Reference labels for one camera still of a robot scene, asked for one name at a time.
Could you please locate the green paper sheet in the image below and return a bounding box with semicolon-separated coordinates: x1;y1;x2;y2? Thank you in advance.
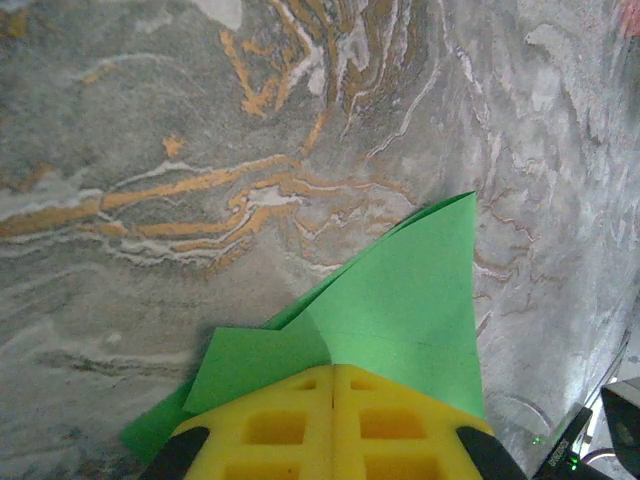
121;191;486;469

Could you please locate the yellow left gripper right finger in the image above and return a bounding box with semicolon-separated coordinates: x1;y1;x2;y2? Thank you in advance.
333;363;526;480

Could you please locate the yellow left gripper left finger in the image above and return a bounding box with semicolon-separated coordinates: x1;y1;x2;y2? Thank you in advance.
139;363;335;480

